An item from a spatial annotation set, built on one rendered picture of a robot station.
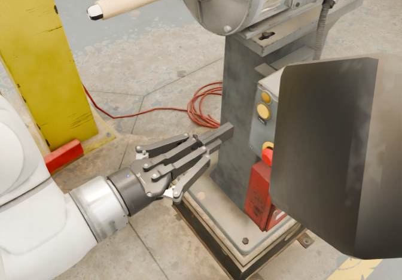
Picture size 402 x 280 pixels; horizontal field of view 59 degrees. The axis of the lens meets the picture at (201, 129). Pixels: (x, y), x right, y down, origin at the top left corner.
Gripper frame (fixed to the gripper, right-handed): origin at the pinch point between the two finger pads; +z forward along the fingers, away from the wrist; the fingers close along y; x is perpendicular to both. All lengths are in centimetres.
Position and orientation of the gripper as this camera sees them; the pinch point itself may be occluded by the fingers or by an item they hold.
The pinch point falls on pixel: (216, 137)
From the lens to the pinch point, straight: 64.3
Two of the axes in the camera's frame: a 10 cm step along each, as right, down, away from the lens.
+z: 7.9, -4.6, 4.0
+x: 0.0, -6.6, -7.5
